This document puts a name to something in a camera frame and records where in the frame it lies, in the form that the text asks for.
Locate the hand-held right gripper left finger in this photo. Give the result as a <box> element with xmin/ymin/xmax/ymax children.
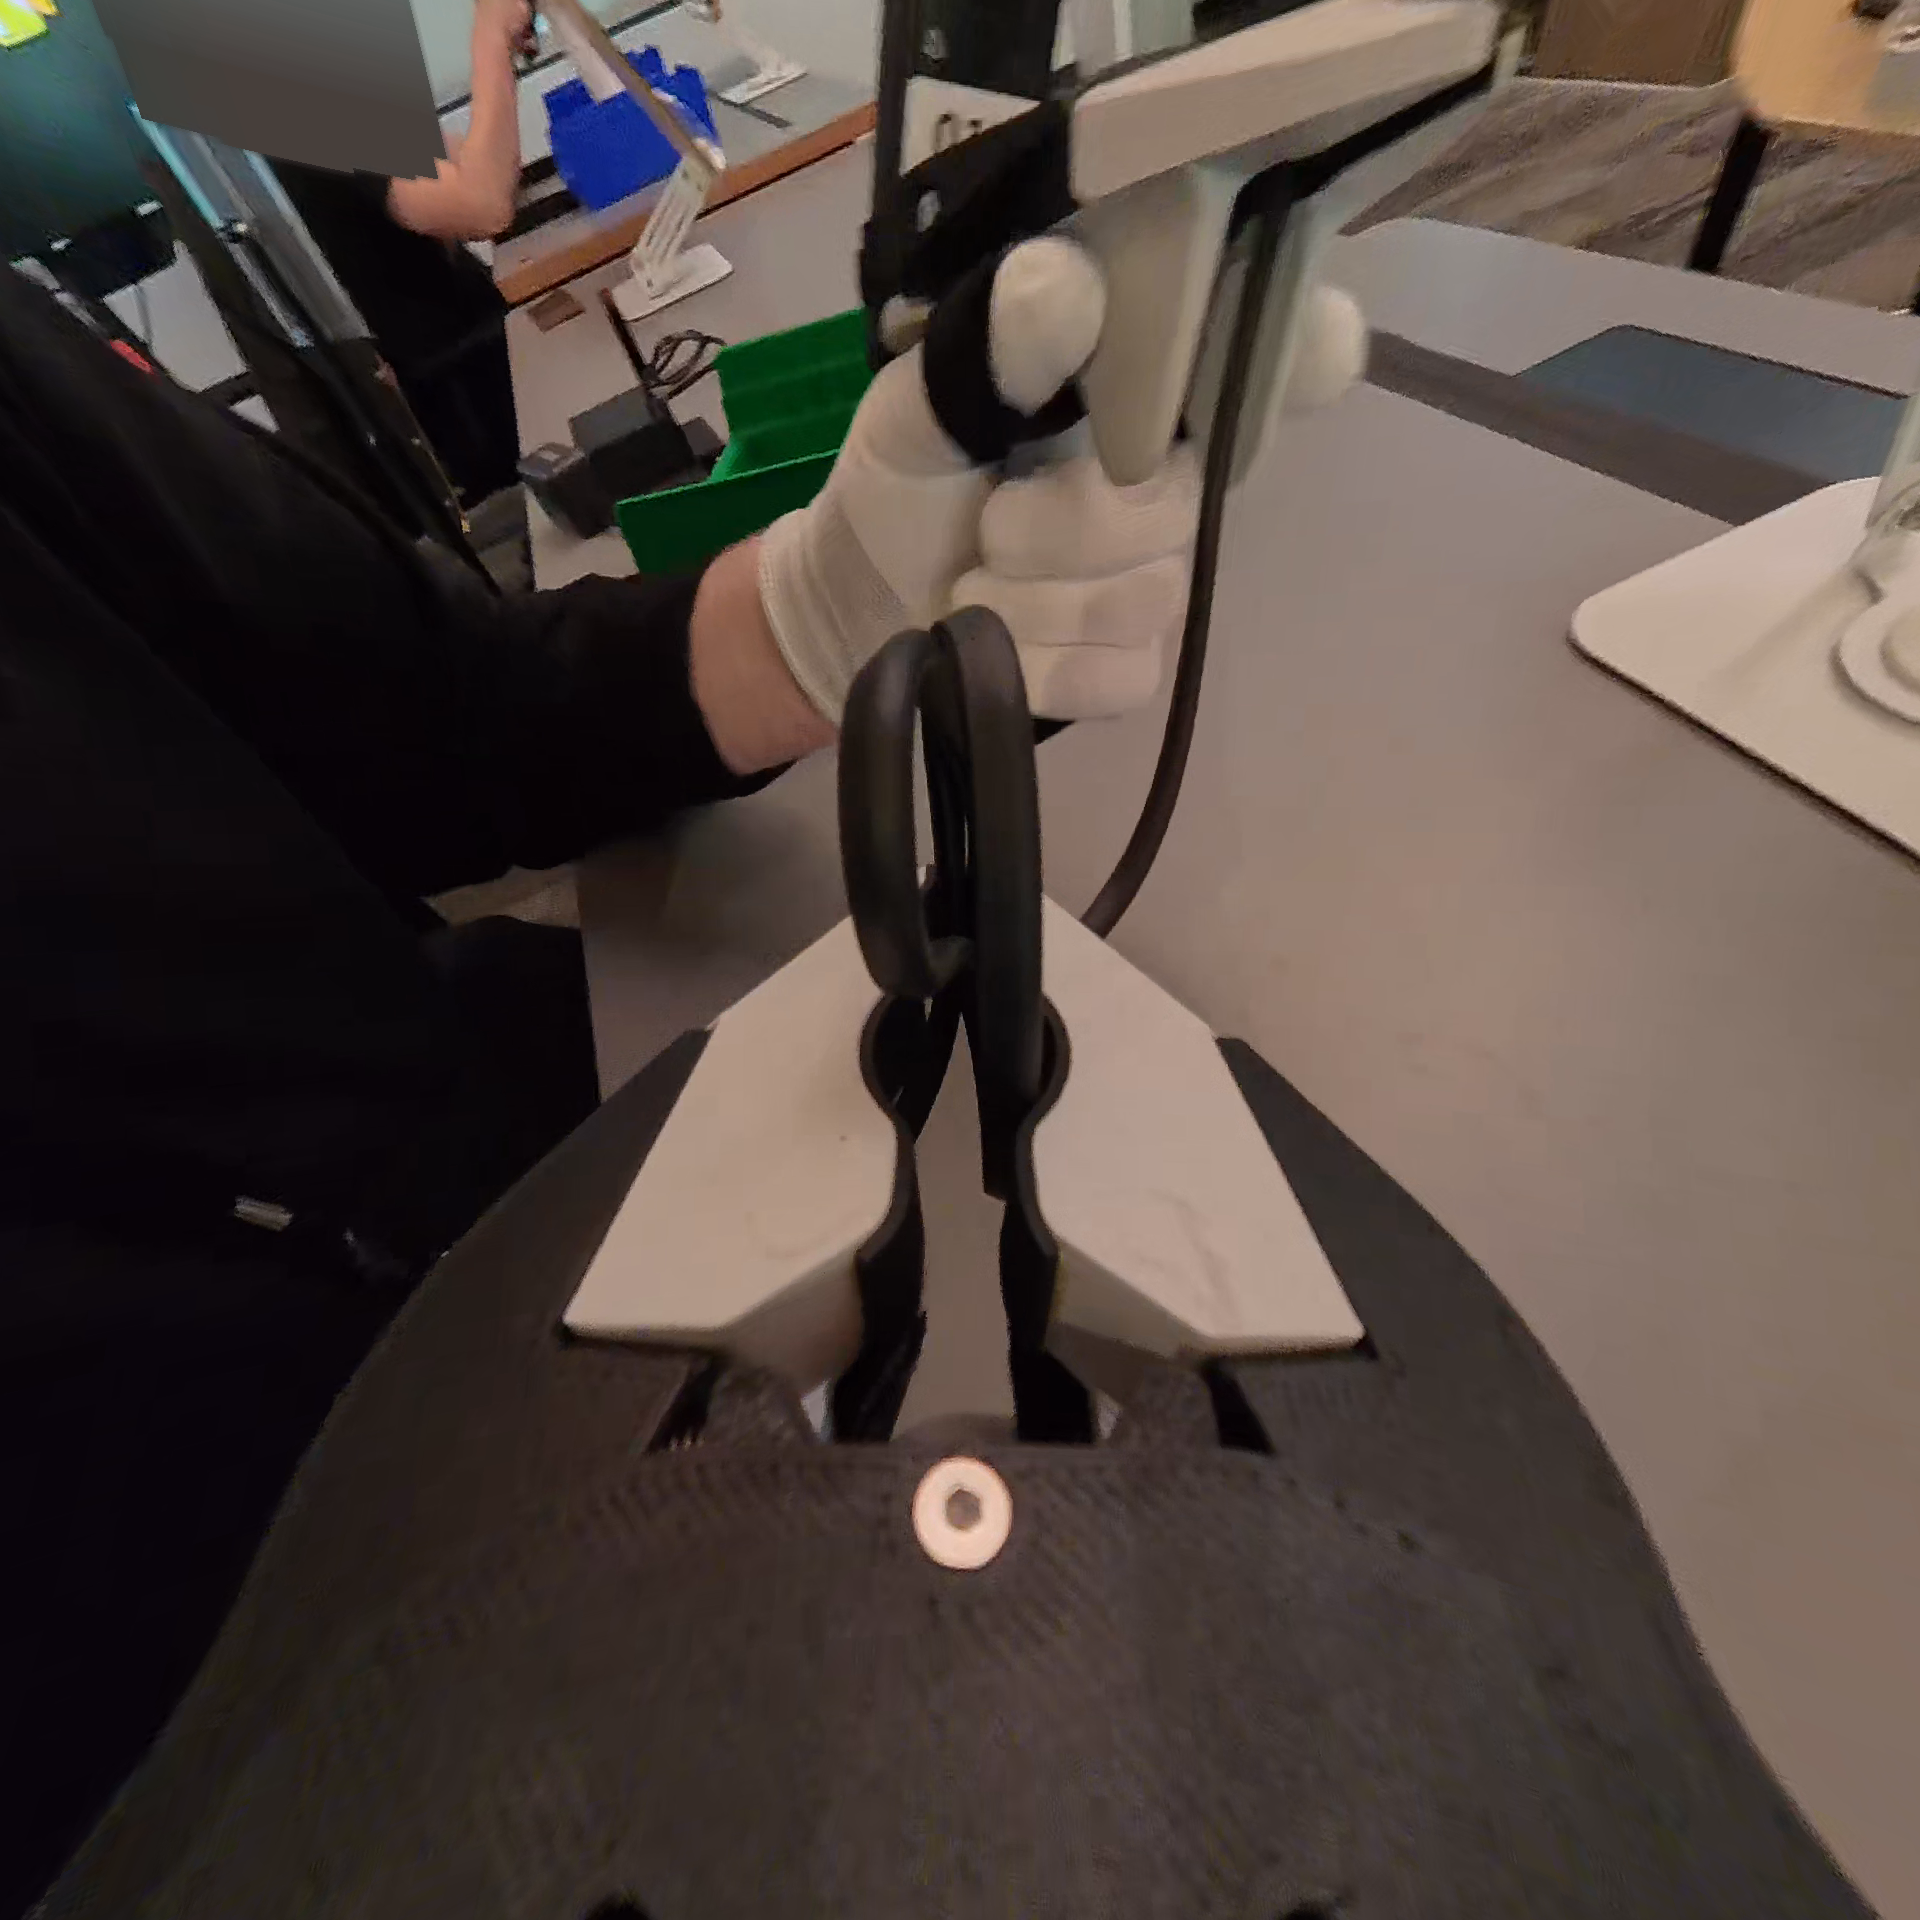
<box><xmin>562</xmin><ymin>918</ymin><xmax>923</xmax><ymax>1446</ymax></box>

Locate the slim metal stand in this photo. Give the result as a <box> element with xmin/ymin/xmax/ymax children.
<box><xmin>682</xmin><ymin>0</ymin><xmax>812</xmax><ymax>107</ymax></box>

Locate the black rubber cord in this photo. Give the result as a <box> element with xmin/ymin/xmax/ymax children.
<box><xmin>835</xmin><ymin>157</ymin><xmax>1307</xmax><ymax>1202</ymax></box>

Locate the black electronic device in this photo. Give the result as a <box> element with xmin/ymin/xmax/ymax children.
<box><xmin>515</xmin><ymin>331</ymin><xmax>728</xmax><ymax>542</ymax></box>

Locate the white desk stand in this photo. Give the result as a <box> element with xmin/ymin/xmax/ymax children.
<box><xmin>1566</xmin><ymin>440</ymin><xmax>1920</xmax><ymax>858</ymax></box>

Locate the blue plastic bin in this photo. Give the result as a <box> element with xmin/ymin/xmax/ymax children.
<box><xmin>543</xmin><ymin>45</ymin><xmax>722</xmax><ymax>211</ymax></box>

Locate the black TV screen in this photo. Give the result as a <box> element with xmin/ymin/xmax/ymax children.
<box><xmin>0</xmin><ymin>0</ymin><xmax>167</xmax><ymax>265</ymax></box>

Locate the person's left forearm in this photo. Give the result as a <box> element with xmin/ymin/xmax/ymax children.
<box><xmin>435</xmin><ymin>542</ymin><xmax>842</xmax><ymax>903</ymax></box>

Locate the green plastic bin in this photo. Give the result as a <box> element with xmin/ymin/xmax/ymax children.
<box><xmin>615</xmin><ymin>307</ymin><xmax>876</xmax><ymax>578</ymax></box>

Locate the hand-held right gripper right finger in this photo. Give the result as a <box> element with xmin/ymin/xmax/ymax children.
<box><xmin>996</xmin><ymin>897</ymin><xmax>1369</xmax><ymax>1446</ymax></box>

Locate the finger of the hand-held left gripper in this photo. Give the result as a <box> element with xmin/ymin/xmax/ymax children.
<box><xmin>1321</xmin><ymin>82</ymin><xmax>1503</xmax><ymax>240</ymax></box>
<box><xmin>1069</xmin><ymin>0</ymin><xmax>1514</xmax><ymax>204</ymax></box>

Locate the person's left hand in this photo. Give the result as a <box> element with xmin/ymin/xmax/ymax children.
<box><xmin>759</xmin><ymin>240</ymin><xmax>1371</xmax><ymax>723</ymax></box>

